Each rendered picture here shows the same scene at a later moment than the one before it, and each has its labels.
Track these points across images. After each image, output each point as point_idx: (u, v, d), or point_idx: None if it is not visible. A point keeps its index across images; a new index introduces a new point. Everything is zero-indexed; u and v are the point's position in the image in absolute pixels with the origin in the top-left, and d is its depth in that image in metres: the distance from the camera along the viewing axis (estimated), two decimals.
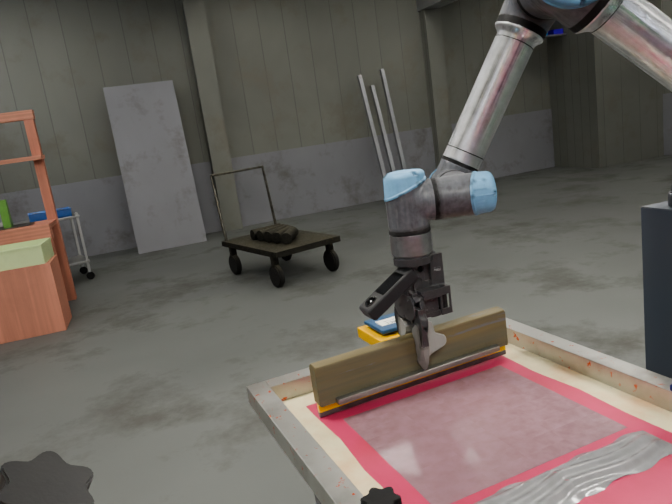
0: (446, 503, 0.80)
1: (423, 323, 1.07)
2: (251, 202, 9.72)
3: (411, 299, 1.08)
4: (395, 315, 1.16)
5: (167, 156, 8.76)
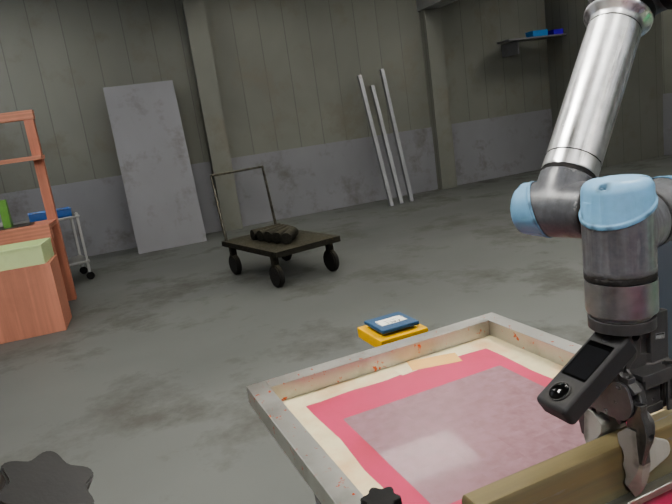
0: (446, 503, 0.80)
1: (648, 428, 0.65)
2: (251, 202, 9.72)
3: (626, 388, 0.66)
4: None
5: (167, 156, 8.76)
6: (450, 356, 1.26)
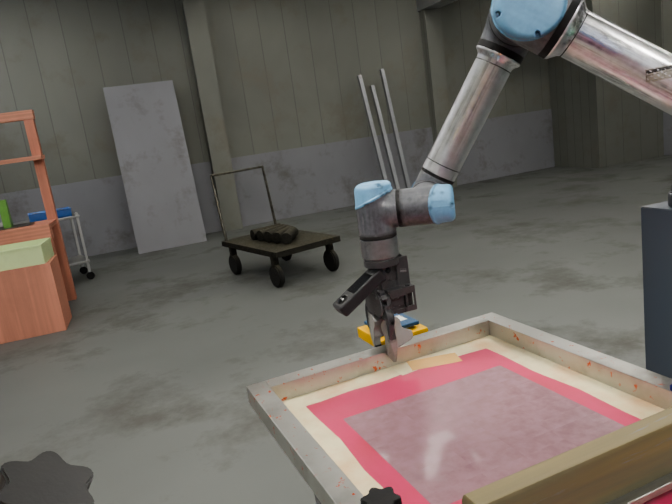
0: (446, 503, 0.80)
1: (390, 318, 1.20)
2: (251, 202, 9.72)
3: (379, 297, 1.20)
4: (366, 310, 1.28)
5: (167, 156, 8.76)
6: (450, 356, 1.26)
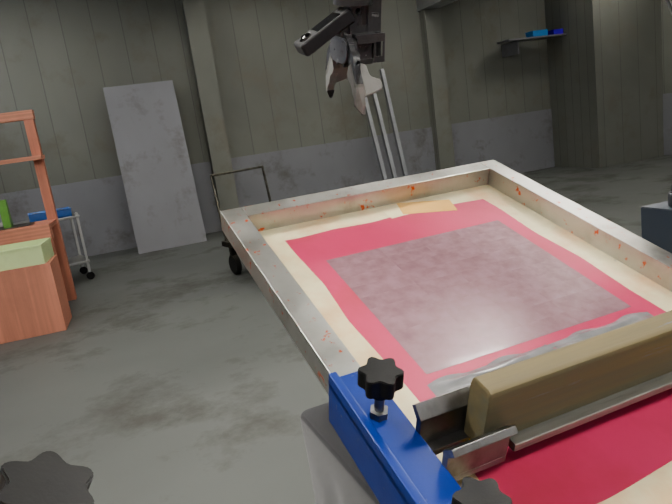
0: (437, 368, 0.74)
1: (355, 56, 1.10)
2: (251, 202, 9.72)
3: (345, 40, 1.10)
4: (328, 52, 1.19)
5: (167, 156, 8.76)
6: (444, 203, 1.15)
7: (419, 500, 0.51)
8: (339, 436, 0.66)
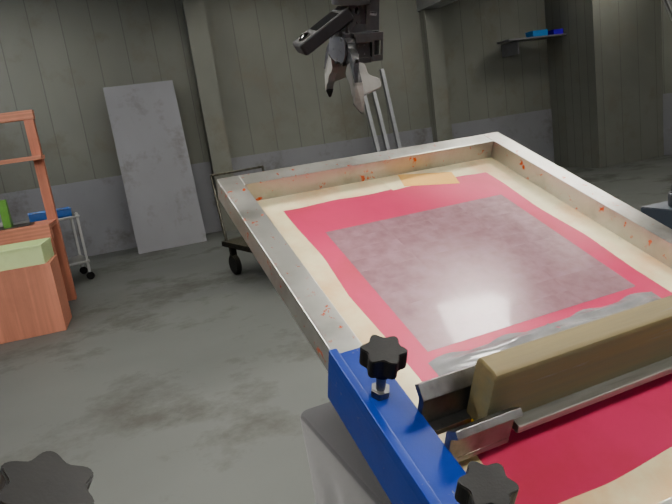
0: (438, 346, 0.73)
1: (353, 55, 1.10)
2: None
3: (343, 39, 1.11)
4: (326, 51, 1.19)
5: (167, 156, 8.76)
6: (446, 176, 1.13)
7: (421, 482, 0.50)
8: (338, 413, 0.65)
